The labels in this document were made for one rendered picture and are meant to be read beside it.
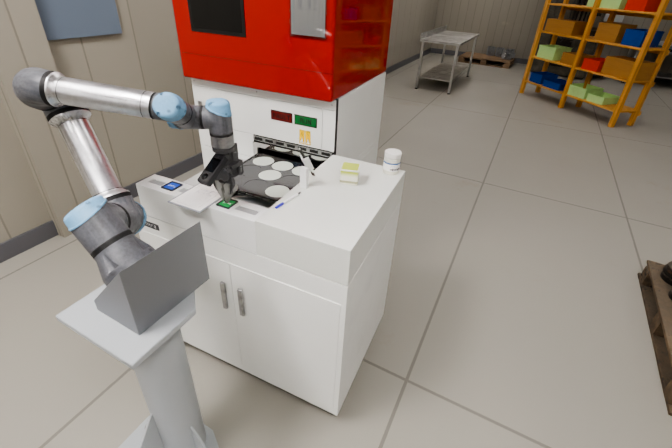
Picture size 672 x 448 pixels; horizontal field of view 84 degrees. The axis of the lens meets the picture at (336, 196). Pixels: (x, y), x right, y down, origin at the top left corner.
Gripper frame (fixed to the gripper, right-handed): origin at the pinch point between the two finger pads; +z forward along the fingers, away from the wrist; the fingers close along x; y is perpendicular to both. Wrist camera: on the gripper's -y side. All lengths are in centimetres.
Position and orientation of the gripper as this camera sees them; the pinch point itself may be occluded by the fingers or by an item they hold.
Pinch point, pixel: (225, 200)
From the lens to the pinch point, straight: 137.8
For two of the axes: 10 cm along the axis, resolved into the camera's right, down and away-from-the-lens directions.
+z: -0.4, 8.6, 5.0
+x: -9.1, -2.4, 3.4
